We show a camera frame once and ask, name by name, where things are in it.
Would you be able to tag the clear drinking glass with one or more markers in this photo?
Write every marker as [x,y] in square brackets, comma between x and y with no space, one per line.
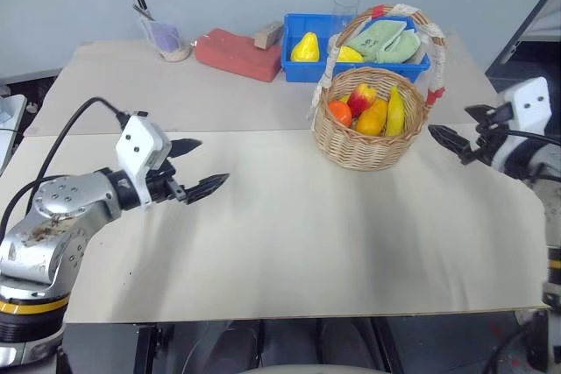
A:
[345,12]

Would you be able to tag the red yellow apple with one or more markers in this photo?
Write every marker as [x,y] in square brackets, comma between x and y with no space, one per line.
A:
[361,99]

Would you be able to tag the light green folded cloth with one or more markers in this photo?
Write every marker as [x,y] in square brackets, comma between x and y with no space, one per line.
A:
[372,39]

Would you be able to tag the clear glass beaker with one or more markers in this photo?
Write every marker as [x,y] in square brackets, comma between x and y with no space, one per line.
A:
[175,53]

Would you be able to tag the orange yellow mango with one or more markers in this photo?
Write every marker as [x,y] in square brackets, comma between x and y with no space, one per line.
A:
[371,119]

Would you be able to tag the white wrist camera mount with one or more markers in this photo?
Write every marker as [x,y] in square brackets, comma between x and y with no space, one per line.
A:
[528,102]
[140,142]

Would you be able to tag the yellow lemon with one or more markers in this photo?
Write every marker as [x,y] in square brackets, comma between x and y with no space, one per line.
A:
[350,55]

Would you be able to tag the white box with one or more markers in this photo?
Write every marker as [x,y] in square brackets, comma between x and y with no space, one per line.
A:
[9,129]

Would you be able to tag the green plush cloth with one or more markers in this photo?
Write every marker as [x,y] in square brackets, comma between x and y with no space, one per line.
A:
[403,47]

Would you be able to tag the small brown wooden block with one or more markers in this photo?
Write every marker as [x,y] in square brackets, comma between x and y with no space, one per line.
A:
[268,36]

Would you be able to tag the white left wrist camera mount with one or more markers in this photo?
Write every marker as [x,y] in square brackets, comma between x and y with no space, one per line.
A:
[140,142]

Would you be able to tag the purple item in beaker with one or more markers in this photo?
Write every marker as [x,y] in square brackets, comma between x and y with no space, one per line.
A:
[165,37]

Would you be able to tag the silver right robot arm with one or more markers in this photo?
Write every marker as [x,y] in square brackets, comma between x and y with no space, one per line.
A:
[541,164]

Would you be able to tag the black table frame leg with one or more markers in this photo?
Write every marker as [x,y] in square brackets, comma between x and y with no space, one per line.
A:
[145,347]
[388,345]

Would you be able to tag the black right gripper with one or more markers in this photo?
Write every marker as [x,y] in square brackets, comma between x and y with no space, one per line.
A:
[484,142]

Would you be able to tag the black monitor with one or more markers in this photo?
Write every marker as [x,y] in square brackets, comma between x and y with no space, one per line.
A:
[526,41]

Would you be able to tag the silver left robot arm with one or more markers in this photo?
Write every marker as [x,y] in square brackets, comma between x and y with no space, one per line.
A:
[57,216]

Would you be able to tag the yellow pear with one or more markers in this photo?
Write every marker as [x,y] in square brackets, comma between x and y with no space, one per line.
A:
[305,50]

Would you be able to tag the yellow banana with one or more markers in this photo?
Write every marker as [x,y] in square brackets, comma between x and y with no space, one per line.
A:
[395,111]

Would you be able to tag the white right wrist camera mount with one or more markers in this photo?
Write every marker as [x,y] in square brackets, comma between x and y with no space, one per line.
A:
[528,102]

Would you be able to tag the orange fruit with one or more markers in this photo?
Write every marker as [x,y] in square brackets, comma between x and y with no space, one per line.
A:
[341,112]

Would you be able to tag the pale rounded robot body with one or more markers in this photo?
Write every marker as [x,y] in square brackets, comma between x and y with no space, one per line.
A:
[296,369]

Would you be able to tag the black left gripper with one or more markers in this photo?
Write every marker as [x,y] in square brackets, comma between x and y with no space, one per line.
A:
[166,188]

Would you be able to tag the red brick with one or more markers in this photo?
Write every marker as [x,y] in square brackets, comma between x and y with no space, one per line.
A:
[236,56]

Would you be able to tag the blue plastic bin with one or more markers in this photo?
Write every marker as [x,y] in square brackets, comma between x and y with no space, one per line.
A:
[307,71]

